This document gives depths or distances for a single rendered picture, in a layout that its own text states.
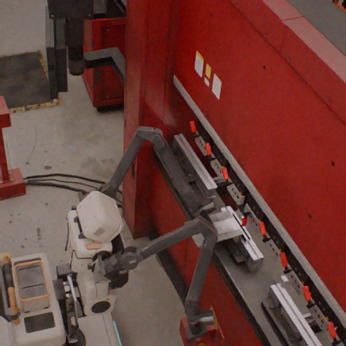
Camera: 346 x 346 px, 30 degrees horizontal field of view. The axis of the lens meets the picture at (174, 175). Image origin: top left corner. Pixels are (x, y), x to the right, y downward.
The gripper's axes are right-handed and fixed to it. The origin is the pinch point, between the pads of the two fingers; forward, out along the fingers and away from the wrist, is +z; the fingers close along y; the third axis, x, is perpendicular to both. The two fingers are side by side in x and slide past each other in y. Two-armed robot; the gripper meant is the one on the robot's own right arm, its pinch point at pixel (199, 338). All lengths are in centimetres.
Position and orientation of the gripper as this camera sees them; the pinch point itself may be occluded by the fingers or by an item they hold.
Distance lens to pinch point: 329.7
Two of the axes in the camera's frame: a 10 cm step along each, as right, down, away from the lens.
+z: 1.7, 6.7, 7.2
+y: 9.5, -3.1, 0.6
